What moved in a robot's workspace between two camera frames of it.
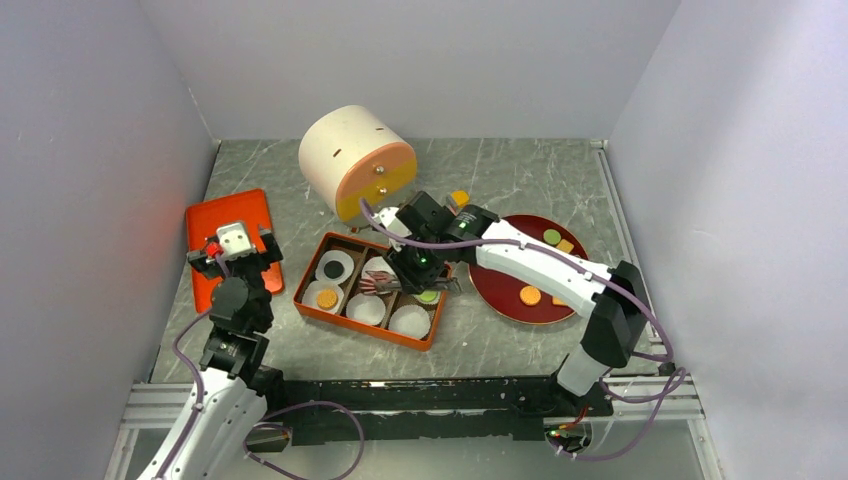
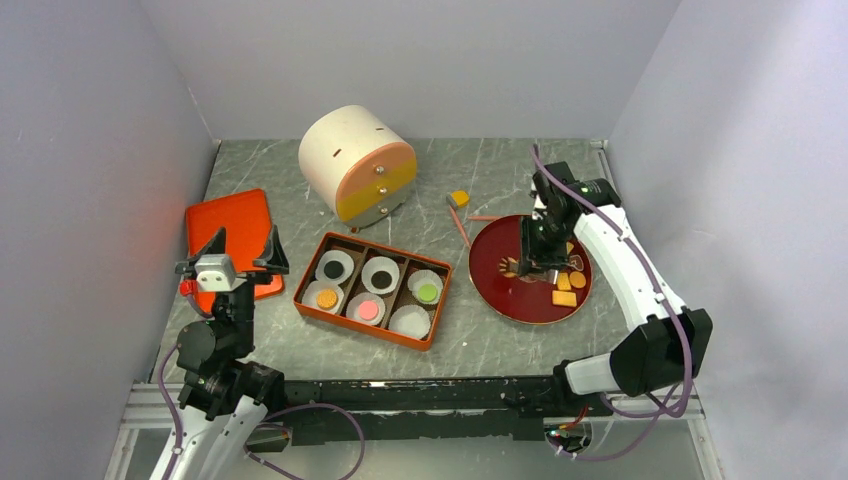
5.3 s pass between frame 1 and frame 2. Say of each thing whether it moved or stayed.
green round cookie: stayed
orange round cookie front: stayed
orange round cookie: moved
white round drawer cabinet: stayed
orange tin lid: stayed
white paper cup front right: stayed
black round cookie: stayed
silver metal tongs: moved
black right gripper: moved
